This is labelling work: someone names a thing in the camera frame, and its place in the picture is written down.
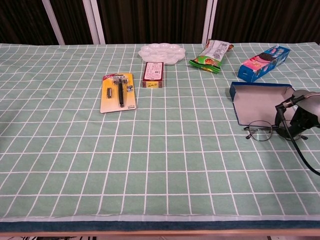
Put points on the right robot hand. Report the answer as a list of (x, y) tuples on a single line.
[(310, 107)]

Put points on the thin metal frame eyeglasses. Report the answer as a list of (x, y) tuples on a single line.
[(261, 132)]

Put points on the dark blue glasses case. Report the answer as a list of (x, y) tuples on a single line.
[(255, 102)]

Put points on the red rectangular box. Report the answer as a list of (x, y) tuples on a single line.
[(153, 72)]

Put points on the blue cookie box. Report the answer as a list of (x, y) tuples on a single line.
[(260, 65)]

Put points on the green snack bag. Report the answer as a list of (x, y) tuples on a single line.
[(212, 56)]

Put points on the white flower-shaped palette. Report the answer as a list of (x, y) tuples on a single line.
[(162, 51)]

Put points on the blue felt table underlay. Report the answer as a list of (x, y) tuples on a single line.
[(160, 226)]

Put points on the razor on yellow card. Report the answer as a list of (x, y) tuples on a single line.
[(106, 105)]

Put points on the green checked tablecloth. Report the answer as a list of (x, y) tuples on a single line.
[(75, 150)]

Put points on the white partition post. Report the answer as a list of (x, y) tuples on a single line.
[(53, 22), (209, 20), (94, 22)]

